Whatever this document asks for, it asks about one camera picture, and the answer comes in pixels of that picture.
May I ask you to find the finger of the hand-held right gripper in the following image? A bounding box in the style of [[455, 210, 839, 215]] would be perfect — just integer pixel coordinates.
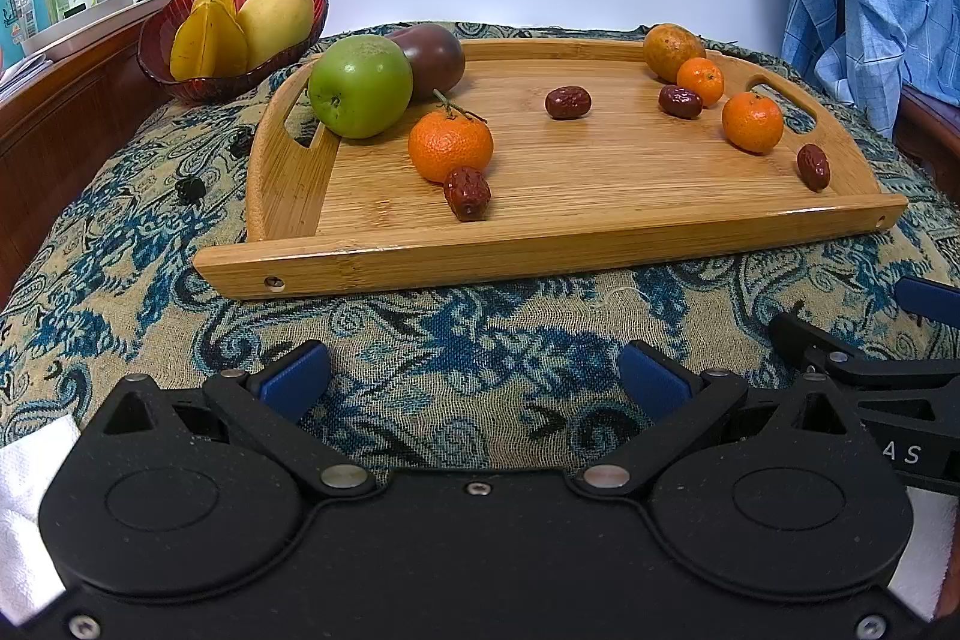
[[767, 310, 960, 386], [895, 277, 960, 327]]

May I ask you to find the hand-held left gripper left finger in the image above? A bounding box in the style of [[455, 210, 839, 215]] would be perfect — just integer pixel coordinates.
[[79, 340, 376, 497]]

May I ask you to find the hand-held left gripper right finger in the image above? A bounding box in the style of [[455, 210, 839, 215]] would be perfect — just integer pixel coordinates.
[[571, 340, 871, 497]]

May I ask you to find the red jujube date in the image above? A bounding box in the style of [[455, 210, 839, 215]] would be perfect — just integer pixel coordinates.
[[545, 85, 593, 121], [658, 84, 704, 121], [796, 143, 832, 192], [443, 166, 492, 223]]

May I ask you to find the wooden serving tray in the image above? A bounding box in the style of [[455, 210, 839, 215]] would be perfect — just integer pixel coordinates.
[[193, 36, 910, 300]]

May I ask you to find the dimpled mandarin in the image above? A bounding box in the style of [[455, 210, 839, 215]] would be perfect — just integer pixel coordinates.
[[721, 91, 785, 155]]

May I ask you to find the mandarin with stem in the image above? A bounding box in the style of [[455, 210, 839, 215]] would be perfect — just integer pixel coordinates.
[[408, 89, 494, 185]]

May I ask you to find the green apple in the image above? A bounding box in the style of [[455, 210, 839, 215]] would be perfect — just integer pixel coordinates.
[[307, 36, 415, 140]]

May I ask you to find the small smooth mandarin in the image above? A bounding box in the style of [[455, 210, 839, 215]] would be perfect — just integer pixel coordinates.
[[676, 56, 726, 107]]

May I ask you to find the large mottled orange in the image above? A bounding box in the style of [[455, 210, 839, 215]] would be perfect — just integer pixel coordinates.
[[643, 23, 708, 84]]

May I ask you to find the dark purple passion fruit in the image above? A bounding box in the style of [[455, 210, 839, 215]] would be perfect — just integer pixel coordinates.
[[384, 23, 467, 100]]

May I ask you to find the paisley patterned blanket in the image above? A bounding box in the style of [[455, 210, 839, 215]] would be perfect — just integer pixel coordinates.
[[0, 19, 960, 468]]

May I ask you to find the white towel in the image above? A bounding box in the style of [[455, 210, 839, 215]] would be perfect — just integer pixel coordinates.
[[0, 415, 960, 620]]

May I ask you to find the dark wooden cabinet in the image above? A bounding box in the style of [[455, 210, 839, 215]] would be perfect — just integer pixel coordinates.
[[0, 0, 181, 311]]

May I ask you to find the yellow star fruit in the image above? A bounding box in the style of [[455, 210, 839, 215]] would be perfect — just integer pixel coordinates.
[[169, 0, 250, 82]]

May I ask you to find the yellow mango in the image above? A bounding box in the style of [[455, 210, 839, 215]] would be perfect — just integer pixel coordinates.
[[236, 0, 315, 70]]

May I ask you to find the stack of papers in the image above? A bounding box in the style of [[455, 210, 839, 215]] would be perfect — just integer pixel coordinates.
[[0, 51, 53, 101]]

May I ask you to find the metal tray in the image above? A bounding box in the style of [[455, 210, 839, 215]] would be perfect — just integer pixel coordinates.
[[21, 0, 136, 58]]

